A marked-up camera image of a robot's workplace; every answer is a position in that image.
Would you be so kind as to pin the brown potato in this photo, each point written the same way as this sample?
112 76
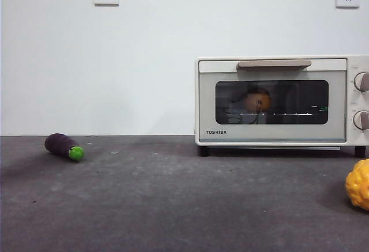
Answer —
255 99

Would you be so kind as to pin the cream Toshiba toaster oven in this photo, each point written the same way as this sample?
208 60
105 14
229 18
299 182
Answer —
350 102

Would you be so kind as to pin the beige oven knob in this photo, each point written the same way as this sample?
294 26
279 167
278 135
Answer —
361 82
361 120

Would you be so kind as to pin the purple eggplant with green stem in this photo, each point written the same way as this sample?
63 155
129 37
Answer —
59 145

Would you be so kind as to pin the bumpy yellow pumpkin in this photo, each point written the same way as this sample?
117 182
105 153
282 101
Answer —
359 187

